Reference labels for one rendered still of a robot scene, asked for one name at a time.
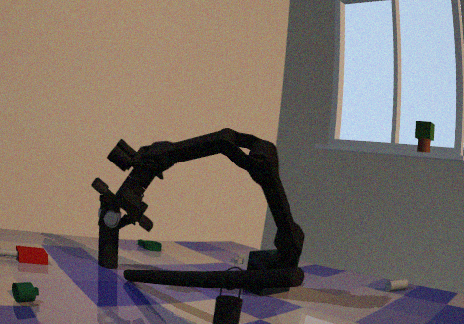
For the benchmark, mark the dark green cylinder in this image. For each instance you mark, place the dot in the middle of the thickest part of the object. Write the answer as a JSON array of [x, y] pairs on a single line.
[[23, 292]]

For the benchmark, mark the red rectangular block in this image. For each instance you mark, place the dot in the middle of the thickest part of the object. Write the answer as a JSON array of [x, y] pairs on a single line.
[[25, 254]]

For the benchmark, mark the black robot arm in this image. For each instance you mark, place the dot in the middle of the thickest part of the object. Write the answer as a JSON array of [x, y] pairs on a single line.
[[261, 163]]

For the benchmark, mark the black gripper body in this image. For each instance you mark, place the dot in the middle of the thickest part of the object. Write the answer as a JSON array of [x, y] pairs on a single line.
[[102, 188]]

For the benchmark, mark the black cylinder with cap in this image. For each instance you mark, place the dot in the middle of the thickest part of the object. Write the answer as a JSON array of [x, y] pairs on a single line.
[[108, 244]]

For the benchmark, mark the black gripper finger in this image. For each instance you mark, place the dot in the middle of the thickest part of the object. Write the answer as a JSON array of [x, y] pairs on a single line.
[[105, 207], [123, 222]]

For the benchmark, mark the dark grey cup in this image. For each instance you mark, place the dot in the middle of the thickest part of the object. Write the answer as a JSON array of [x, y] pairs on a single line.
[[111, 219]]

